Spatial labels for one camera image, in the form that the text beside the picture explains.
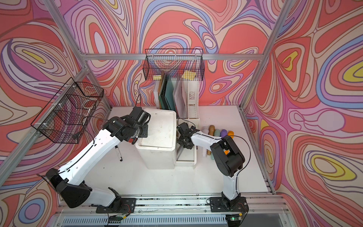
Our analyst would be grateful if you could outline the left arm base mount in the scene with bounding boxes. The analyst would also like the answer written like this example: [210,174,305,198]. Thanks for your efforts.
[96,187,137,214]

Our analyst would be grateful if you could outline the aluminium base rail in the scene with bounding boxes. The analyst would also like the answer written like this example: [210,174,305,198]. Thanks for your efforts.
[47,194,297,227]

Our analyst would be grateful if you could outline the white pull-out drawer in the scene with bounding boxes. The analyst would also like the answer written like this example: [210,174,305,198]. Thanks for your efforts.
[175,143,197,169]

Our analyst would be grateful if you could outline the purple microphone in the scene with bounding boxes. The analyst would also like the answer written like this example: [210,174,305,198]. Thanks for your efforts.
[220,129,228,137]

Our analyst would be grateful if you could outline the black wire basket at back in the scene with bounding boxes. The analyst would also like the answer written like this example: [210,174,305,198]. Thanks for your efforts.
[143,47,205,81]

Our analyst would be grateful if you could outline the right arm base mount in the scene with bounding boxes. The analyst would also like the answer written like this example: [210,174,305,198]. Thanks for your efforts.
[207,196,249,214]

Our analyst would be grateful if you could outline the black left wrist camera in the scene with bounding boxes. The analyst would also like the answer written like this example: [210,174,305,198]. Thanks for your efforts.
[129,107,151,128]

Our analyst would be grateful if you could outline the yellow sticky note pad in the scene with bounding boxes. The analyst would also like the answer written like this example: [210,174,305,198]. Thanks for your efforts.
[181,71,197,80]

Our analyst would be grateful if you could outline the orange microphone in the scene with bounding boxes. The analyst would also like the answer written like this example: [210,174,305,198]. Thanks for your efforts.
[225,131,234,155]

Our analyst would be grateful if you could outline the green folders in organizer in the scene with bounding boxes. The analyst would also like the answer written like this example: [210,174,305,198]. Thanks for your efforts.
[158,75,176,112]

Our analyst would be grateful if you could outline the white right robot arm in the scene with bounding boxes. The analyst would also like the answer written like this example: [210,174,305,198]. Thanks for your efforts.
[177,124,245,212]

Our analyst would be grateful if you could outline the small yellow sticky notes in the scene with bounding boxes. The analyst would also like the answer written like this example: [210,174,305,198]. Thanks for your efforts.
[152,75,162,80]

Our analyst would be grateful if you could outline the white drawer cabinet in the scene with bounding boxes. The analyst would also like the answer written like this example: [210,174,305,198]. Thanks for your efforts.
[135,108,177,169]

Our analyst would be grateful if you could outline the white microphone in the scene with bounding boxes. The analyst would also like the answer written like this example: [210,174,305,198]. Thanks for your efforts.
[202,126,209,158]

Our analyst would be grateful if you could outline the black white marker pen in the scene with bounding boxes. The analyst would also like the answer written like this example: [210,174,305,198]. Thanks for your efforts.
[115,146,123,162]

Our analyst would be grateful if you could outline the mint green microphone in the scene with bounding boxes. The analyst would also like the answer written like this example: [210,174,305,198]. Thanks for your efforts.
[211,129,221,160]

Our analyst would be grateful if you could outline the black wire basket on left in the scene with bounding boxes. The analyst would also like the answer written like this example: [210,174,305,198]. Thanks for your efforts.
[31,78,104,144]

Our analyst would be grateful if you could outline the gold microphone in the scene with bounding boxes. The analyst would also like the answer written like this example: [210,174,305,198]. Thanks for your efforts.
[207,125,215,156]

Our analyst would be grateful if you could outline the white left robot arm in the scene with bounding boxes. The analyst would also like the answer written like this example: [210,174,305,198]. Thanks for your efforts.
[46,114,151,212]

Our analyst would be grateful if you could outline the black wire basket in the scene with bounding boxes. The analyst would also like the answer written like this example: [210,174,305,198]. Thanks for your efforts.
[31,78,104,144]
[143,47,205,81]

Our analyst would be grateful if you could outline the white plastic file organizer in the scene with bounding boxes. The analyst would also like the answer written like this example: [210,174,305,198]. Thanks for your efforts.
[153,80,200,128]

